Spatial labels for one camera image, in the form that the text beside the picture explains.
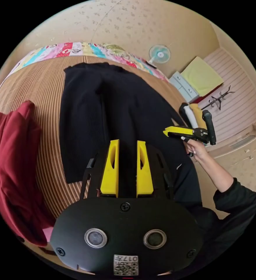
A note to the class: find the grey cupboard with yellow cloth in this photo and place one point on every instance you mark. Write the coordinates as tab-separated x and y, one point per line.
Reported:
201	76

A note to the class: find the person's body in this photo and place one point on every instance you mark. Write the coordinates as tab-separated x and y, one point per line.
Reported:
224	229

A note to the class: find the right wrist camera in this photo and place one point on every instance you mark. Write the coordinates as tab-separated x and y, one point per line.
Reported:
210	129

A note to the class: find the pile of red clothes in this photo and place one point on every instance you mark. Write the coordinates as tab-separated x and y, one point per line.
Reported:
14	164

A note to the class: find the person's right forearm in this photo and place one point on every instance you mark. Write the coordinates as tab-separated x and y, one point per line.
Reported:
224	175

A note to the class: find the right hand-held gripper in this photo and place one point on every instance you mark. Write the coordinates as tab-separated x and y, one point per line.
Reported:
199	133

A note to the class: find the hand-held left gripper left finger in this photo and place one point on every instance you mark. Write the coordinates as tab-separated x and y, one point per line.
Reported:
108	175

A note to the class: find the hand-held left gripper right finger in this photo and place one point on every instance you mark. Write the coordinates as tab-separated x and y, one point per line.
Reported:
146	177

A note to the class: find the white electric fan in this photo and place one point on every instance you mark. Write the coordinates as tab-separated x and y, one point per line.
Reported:
160	54

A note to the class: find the beige cupboard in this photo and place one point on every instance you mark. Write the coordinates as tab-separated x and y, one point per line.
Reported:
239	153

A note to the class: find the black long sleeve shirt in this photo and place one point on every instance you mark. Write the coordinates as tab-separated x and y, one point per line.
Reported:
110	105

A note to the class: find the black coat rack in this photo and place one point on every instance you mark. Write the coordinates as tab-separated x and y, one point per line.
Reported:
219	98

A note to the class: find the bed with woven mat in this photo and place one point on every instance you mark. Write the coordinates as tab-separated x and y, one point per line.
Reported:
42	83

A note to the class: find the person's right hand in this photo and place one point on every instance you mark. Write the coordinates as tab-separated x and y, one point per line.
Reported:
196	151

